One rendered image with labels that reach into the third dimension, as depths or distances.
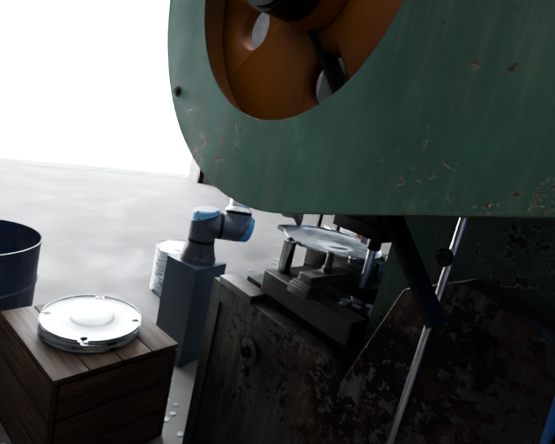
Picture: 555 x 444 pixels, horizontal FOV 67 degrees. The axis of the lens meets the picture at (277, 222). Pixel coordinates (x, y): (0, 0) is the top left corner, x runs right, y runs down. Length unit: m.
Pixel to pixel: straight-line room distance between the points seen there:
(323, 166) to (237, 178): 0.21
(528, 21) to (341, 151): 0.27
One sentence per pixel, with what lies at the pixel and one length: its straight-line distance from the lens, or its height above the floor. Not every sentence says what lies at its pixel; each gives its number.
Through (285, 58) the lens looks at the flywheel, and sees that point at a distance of 0.87.
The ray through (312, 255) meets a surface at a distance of 1.24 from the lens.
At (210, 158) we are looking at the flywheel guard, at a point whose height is 0.98.
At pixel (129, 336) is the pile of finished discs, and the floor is 0.37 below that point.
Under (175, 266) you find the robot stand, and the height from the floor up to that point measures 0.42.
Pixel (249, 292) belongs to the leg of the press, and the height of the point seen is 0.64.
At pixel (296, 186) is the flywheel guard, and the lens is 0.69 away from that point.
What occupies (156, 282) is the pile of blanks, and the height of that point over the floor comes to 0.06.
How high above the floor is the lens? 1.08
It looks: 13 degrees down
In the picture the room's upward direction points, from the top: 13 degrees clockwise
